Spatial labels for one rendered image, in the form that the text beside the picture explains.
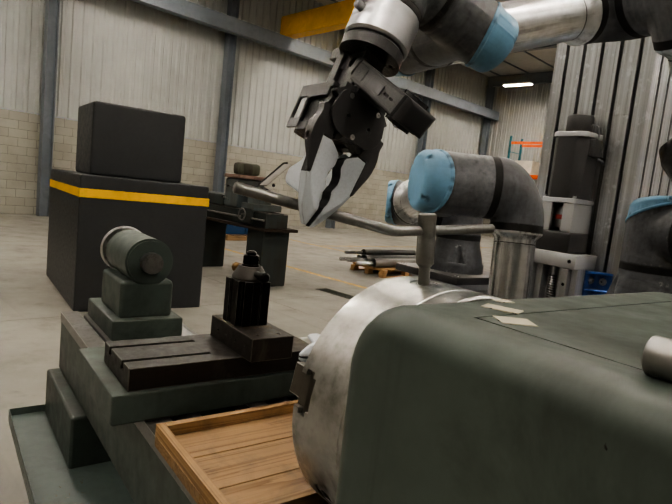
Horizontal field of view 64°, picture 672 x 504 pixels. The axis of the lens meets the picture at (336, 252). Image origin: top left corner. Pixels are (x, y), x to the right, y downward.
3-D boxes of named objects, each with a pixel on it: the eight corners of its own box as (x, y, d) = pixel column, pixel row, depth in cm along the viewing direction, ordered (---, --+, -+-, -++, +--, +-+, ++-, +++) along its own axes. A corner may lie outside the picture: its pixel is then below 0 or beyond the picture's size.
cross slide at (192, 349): (317, 367, 126) (319, 348, 125) (127, 392, 100) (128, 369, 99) (278, 344, 140) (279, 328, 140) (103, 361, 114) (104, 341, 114)
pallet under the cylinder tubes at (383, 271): (396, 268, 1036) (397, 261, 1034) (431, 277, 971) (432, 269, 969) (348, 269, 956) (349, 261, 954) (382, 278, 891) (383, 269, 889)
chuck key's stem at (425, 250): (425, 303, 67) (430, 212, 66) (435, 308, 65) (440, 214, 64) (410, 305, 66) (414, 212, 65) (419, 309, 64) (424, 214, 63)
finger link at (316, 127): (321, 184, 57) (352, 112, 58) (331, 184, 56) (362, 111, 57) (288, 163, 55) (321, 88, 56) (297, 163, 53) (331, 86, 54)
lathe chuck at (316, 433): (511, 494, 76) (532, 277, 71) (331, 591, 58) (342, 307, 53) (462, 465, 83) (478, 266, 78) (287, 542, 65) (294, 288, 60)
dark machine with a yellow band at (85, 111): (201, 307, 557) (216, 116, 535) (72, 312, 486) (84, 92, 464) (150, 275, 703) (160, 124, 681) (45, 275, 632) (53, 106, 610)
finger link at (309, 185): (282, 220, 60) (314, 146, 61) (312, 226, 55) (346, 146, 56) (260, 208, 58) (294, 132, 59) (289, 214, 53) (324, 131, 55)
